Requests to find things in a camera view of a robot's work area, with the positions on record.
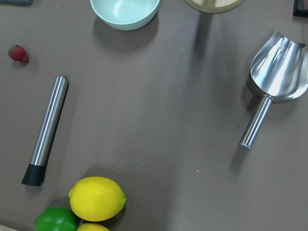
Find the green lime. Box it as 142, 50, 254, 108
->
34, 207, 78, 231

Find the yellow lemon lower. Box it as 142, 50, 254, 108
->
77, 223, 110, 231

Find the wooden cup tree stand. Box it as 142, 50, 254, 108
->
184, 0, 244, 13

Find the dark tray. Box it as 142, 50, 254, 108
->
293, 0, 308, 18

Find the red strawberry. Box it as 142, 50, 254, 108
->
8, 45, 29, 63

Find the yellow lemon upper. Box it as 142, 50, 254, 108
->
68, 176, 126, 221

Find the steel ice scoop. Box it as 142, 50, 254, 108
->
239, 31, 308, 150

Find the yellow lemon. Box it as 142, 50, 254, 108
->
77, 223, 110, 231
68, 176, 126, 221

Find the grey folded cloth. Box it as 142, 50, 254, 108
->
0, 0, 33, 6

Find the green bowl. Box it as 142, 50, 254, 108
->
90, 0, 160, 31

